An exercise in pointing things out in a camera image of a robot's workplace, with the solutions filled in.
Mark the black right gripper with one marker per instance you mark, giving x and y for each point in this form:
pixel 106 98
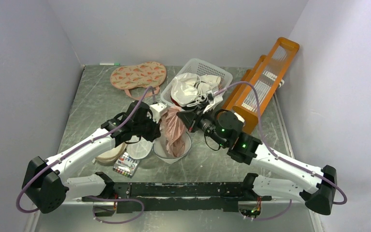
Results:
pixel 191 119

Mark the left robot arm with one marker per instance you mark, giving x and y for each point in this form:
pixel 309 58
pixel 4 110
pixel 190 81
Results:
pixel 48 183

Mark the white green marker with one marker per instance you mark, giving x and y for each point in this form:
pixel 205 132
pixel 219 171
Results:
pixel 109 64

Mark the beige round pad stack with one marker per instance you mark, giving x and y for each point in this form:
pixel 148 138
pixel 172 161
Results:
pixel 111 155

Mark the white plastic laundry basket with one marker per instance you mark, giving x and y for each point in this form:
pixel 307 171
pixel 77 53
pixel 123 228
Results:
pixel 200 68

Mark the tulip patterned pink pad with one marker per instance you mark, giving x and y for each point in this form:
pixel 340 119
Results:
pixel 148 74

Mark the colour marker pen pack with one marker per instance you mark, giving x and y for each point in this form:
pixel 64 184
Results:
pixel 125 165

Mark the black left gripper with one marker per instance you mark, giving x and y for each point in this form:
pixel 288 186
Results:
pixel 155 132

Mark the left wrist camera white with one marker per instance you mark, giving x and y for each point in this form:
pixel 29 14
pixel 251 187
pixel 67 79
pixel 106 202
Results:
pixel 158 110

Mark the white garment in basket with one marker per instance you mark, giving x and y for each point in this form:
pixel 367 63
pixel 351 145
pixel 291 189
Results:
pixel 208 83

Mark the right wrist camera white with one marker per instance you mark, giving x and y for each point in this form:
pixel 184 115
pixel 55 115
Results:
pixel 213 101

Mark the white mesh laundry bag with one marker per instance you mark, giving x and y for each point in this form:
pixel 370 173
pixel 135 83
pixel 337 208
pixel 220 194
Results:
pixel 139 148

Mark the white bra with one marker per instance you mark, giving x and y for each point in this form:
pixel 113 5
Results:
pixel 185 91

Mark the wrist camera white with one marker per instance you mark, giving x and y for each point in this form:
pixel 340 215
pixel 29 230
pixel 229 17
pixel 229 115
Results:
pixel 213 101
pixel 158 110

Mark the orange wooden rack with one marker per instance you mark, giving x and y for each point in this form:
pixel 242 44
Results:
pixel 266 76

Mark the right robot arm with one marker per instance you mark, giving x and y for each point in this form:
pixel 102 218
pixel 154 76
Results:
pixel 310 185

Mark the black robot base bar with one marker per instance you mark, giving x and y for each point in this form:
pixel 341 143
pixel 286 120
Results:
pixel 148 196

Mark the pink bra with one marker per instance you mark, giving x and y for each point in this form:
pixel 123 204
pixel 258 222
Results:
pixel 172 129

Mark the red garment in basket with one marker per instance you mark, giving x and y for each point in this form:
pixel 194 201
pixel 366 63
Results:
pixel 175 103

